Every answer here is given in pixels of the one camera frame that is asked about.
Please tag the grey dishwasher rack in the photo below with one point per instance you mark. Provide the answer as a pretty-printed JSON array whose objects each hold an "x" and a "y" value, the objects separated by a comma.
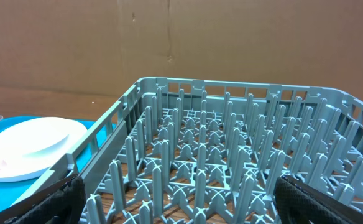
[{"x": 209, "y": 148}]

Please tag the large white plate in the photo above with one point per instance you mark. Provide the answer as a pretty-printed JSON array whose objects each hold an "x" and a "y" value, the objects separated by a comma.
[{"x": 18, "y": 168}]

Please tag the cardboard backdrop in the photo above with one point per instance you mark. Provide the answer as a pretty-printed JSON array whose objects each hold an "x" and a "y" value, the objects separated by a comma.
[{"x": 103, "y": 47}]

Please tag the teal plastic tray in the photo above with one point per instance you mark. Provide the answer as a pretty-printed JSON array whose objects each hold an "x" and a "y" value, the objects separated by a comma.
[{"x": 11, "y": 191}]

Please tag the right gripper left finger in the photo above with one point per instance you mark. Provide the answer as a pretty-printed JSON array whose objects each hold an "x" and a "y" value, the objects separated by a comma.
[{"x": 62, "y": 202}]

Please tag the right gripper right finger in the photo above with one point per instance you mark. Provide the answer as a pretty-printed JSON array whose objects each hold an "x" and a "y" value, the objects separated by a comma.
[{"x": 297, "y": 202}]

